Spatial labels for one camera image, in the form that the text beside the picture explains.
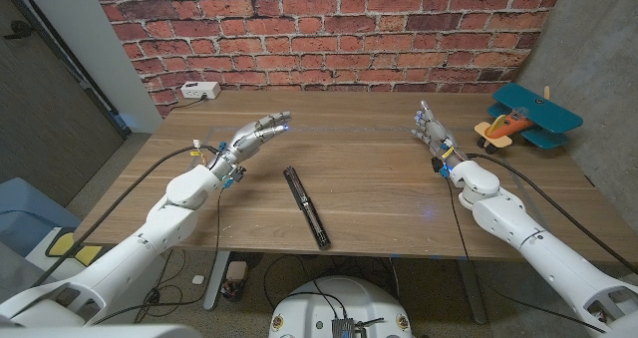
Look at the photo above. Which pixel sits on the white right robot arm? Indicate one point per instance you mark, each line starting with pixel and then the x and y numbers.
pixel 503 218

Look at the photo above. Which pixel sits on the white power strip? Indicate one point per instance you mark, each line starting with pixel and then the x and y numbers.
pixel 200 90

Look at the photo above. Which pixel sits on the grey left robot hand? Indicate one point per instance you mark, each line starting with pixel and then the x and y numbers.
pixel 249 141

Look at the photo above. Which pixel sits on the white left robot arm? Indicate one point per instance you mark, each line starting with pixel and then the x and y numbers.
pixel 174 218

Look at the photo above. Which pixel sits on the dark grey door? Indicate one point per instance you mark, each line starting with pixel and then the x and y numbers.
pixel 40 118

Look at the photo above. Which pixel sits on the table control box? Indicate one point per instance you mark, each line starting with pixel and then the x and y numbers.
pixel 235 275

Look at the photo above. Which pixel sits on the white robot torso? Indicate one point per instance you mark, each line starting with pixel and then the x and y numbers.
pixel 339 303

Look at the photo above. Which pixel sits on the red brick printed backdrop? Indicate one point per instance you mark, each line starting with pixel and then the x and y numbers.
pixel 324 29

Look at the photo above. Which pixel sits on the small white floor puck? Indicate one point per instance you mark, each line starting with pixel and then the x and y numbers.
pixel 198 279

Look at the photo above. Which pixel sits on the black stapler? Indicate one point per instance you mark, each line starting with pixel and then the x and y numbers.
pixel 306 206

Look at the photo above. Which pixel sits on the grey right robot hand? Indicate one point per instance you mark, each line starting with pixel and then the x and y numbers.
pixel 438 136

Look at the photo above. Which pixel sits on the grey module on torso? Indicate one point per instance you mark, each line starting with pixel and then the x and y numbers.
pixel 344 328

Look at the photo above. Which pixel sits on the teal orange toy airplane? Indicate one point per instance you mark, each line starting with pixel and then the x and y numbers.
pixel 538 111

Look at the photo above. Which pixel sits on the grey table leg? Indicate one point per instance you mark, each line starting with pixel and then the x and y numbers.
pixel 471 290
pixel 217 280

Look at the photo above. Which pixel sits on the blue plastic bin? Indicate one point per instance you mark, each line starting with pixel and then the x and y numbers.
pixel 30 213

